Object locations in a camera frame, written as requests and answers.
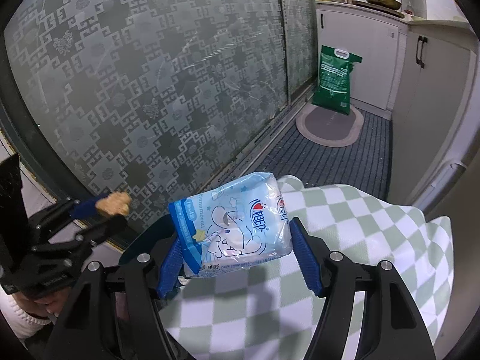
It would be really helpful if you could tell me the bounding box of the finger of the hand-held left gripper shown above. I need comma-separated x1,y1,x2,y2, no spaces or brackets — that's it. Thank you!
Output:
32,214,130,263
27,194,111,241

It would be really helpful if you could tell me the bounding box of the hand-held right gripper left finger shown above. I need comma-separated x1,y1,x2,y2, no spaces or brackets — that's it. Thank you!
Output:
48,215,188,360

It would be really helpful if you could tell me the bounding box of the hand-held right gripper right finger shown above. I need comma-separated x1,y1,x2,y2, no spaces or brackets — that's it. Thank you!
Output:
288,217,437,360

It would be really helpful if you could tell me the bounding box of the blue tissue pack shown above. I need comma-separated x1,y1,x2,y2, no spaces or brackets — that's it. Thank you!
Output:
167,172,292,279

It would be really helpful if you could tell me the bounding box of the person's left forearm white sleeve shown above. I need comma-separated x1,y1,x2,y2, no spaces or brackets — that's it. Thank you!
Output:
0,290,51,343

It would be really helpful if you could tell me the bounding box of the person's left hand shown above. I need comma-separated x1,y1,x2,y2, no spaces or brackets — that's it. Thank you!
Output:
23,284,73,318

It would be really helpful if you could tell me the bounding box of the green white checkered blanket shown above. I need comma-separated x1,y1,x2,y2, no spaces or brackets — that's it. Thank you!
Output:
157,174,456,360

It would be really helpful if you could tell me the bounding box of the grey ribbed floor mat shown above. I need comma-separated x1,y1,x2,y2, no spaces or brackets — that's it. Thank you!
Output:
225,107,393,200

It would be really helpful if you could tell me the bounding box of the grey oval floor mat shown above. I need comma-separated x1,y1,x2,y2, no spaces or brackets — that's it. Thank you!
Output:
295,104,364,147

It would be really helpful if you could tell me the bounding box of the large white appliance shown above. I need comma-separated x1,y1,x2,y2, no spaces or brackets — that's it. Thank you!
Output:
409,159,478,235

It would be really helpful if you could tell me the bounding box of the green rice bag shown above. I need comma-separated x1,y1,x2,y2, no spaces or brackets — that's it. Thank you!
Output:
312,44,364,115

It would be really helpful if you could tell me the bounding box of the white kitchen cabinet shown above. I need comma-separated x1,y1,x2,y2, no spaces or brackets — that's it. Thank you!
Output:
388,20,475,200
316,0,409,110

